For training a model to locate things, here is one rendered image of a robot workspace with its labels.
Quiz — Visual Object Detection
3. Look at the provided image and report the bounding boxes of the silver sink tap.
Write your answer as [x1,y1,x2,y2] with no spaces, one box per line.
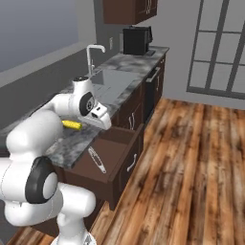
[85,43,106,78]

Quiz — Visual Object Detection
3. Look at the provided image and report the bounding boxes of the grey framed window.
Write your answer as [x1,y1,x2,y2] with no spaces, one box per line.
[186,0,245,101]

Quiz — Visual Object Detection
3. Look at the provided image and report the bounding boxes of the black dishwasher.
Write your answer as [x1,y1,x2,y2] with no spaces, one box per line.
[144,65,163,124]

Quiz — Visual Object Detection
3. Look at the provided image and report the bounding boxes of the brown cupboard doors under sink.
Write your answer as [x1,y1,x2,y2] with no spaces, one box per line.
[117,83,145,132]

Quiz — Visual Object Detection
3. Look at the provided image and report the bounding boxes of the black coffee machine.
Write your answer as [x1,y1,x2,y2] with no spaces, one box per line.
[122,25,157,57]

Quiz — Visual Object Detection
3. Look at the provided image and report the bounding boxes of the brown wall cupboard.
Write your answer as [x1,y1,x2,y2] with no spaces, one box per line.
[101,0,159,26]

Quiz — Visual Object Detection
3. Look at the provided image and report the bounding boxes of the grey sink basin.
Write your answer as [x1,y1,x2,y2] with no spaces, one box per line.
[90,68,139,100]

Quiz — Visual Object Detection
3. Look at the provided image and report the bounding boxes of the brown narrow base cupboard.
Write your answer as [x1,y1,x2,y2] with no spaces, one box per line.
[156,55,167,103]

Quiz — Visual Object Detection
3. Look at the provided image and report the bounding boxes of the silver tongs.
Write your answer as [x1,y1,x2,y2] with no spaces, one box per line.
[87,145,108,175]

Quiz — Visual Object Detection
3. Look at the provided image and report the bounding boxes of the brown wooden drawer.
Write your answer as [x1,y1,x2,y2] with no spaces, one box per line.
[62,125,145,212]

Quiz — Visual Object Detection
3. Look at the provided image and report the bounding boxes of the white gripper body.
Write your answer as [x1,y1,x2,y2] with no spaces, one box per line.
[81,110,113,131]

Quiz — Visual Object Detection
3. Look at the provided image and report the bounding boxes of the silver drawer handle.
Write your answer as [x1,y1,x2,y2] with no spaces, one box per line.
[126,153,139,173]

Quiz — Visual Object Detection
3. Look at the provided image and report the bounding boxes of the yellow corn cob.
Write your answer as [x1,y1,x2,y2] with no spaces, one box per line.
[60,119,83,131]

